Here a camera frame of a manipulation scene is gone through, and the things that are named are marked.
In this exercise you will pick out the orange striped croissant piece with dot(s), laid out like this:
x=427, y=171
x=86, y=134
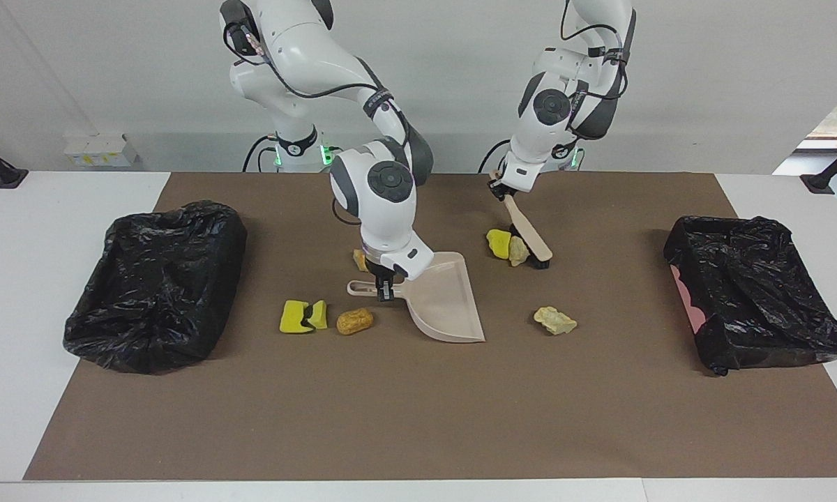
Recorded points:
x=359, y=260

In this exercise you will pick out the white wall power box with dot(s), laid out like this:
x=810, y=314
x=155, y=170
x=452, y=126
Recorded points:
x=101, y=150

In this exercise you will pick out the brown table mat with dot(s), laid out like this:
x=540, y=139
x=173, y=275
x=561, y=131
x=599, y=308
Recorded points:
x=425, y=418

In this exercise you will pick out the black camera stand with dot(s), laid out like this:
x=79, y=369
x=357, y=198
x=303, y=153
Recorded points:
x=0, y=171
x=826, y=178

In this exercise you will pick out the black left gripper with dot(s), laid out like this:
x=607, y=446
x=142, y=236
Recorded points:
x=499, y=188

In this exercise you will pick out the pink bin with black bag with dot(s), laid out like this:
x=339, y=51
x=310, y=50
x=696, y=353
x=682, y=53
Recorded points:
x=753, y=293

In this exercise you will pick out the tan striped trash piece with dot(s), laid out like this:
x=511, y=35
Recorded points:
x=554, y=321

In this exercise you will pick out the pale cream trash piece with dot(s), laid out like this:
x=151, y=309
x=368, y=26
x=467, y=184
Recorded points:
x=517, y=252

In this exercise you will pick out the beige brush with black bristles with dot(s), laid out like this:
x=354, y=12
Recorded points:
x=530, y=233

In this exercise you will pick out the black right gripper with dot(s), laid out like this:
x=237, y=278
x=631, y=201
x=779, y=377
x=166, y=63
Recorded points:
x=376, y=272

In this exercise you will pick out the beige plastic dustpan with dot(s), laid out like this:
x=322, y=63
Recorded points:
x=446, y=307

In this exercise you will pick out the yellow sponge chunk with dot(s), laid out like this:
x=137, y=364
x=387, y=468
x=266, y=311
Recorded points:
x=497, y=242

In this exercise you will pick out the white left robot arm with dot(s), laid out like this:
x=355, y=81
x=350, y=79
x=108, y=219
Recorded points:
x=551, y=132

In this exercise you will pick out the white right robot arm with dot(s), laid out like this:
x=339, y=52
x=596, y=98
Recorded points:
x=307, y=42

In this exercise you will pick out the brown cracked bread roll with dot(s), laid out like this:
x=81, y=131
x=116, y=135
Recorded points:
x=354, y=321

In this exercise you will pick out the bin lined with black bag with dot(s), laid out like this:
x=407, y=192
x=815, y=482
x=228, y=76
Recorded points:
x=153, y=293

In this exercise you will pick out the yellow sponge with green layer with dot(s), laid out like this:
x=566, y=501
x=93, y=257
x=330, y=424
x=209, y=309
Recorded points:
x=293, y=317

